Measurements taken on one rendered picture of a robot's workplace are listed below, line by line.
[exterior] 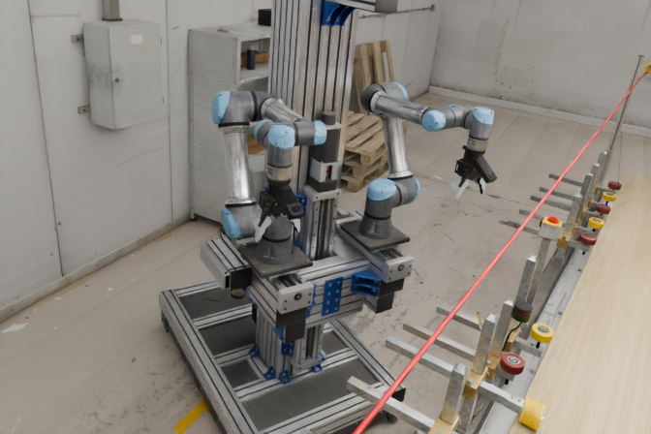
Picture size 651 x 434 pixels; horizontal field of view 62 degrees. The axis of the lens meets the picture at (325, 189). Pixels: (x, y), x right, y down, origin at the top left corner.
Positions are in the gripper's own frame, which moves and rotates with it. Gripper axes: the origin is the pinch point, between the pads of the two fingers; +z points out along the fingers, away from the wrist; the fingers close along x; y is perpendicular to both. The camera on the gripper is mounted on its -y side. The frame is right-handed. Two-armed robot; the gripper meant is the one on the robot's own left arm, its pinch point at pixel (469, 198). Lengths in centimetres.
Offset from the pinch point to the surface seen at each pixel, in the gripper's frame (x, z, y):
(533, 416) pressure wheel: 33, 35, -67
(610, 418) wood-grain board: 5, 42, -76
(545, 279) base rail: -78, 62, 5
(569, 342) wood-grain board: -16, 42, -46
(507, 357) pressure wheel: 13, 41, -42
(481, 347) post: 36, 25, -46
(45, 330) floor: 144, 132, 161
